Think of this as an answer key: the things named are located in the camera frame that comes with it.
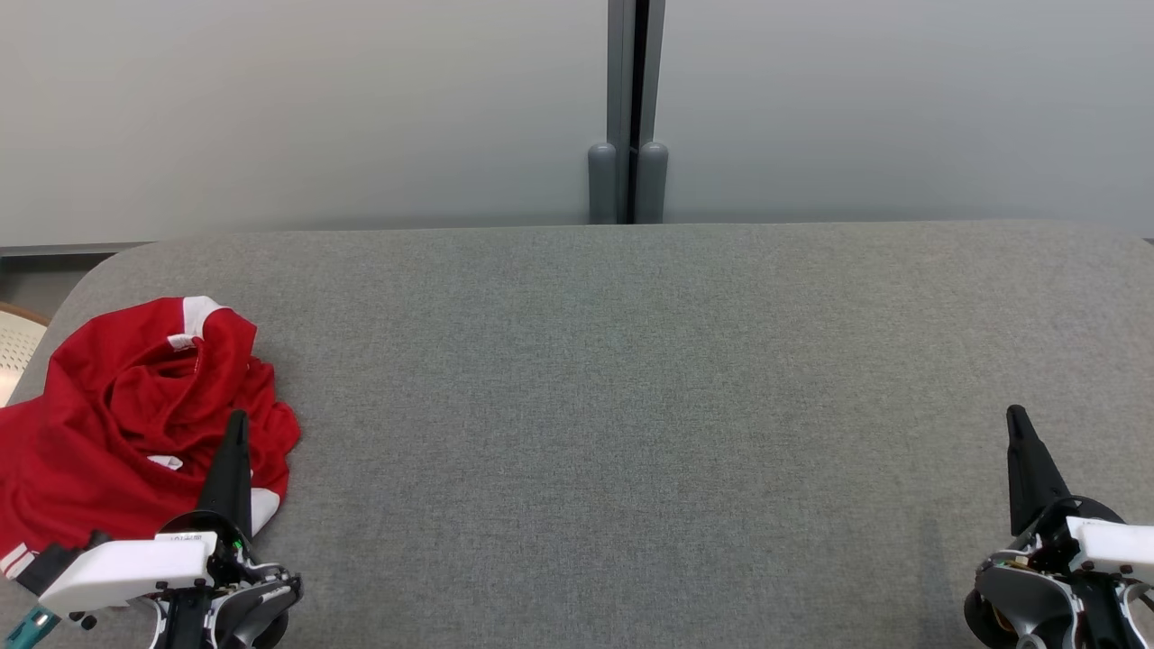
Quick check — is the red shirt with white sleeves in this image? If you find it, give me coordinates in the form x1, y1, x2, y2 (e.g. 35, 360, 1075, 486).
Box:
0, 296, 302, 578

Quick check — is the grey partition post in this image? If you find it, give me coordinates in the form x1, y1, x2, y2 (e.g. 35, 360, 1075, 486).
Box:
588, 0, 669, 224

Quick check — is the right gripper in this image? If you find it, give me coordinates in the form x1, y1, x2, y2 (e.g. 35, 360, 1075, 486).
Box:
1005, 405, 1154, 582

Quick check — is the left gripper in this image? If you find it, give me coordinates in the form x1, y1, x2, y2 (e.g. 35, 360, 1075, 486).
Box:
38, 410, 258, 618

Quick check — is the cream perforated laundry basket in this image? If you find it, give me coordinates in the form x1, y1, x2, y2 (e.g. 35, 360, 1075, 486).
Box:
0, 302, 50, 407

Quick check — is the teal connector camera cable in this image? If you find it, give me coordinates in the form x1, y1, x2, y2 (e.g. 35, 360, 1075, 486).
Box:
0, 606, 60, 649

